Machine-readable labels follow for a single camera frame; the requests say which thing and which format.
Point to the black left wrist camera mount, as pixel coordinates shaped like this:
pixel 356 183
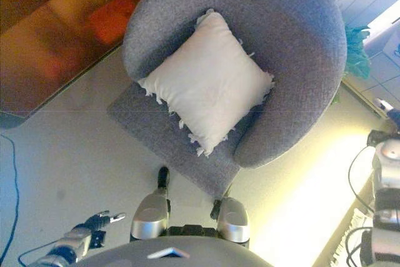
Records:
pixel 98 239

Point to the silver right robot leg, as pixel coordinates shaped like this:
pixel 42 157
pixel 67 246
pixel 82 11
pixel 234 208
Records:
pixel 232 220

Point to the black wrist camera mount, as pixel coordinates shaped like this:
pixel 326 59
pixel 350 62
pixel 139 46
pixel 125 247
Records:
pixel 98 239
pixel 378 138

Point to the white fringed square cushion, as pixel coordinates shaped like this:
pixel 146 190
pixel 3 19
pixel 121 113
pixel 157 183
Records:
pixel 209 85

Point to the silver left robot leg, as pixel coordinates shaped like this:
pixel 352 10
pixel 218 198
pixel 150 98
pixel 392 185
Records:
pixel 150 214

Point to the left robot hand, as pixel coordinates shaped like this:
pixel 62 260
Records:
pixel 97 223

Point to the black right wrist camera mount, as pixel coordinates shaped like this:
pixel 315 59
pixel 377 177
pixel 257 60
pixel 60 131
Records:
pixel 378 138

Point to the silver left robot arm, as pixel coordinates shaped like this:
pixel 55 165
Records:
pixel 72 242

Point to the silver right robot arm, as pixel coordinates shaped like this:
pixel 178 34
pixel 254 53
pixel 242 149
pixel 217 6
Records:
pixel 387 179

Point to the black robot pelvis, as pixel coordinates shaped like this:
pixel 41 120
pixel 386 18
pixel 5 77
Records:
pixel 193 231

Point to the teal cloth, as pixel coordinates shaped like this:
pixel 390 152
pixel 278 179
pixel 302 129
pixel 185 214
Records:
pixel 356 51

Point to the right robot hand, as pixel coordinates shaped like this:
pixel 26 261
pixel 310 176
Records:
pixel 394 120

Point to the gray fabric tub armchair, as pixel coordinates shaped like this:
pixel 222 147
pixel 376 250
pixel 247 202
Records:
pixel 281 29

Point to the silver robot leg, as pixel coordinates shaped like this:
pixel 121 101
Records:
pixel 150 214
pixel 232 220

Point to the pale patterned floor rug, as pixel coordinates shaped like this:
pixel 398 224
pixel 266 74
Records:
pixel 339 253

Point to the dark glossy wardrobe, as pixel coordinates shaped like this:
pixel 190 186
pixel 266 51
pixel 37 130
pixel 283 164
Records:
pixel 47 45

